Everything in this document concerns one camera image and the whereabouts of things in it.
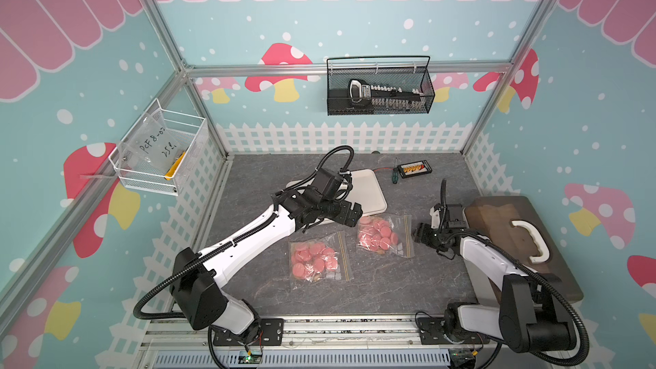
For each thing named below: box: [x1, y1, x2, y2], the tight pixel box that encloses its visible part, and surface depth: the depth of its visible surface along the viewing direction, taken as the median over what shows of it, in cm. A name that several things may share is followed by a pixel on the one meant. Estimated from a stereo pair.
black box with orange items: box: [397, 159, 434, 179], surface depth 115 cm
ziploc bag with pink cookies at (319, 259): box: [287, 230, 354, 290], surface depth 87 cm
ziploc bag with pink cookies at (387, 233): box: [356, 213, 416, 259], surface depth 92 cm
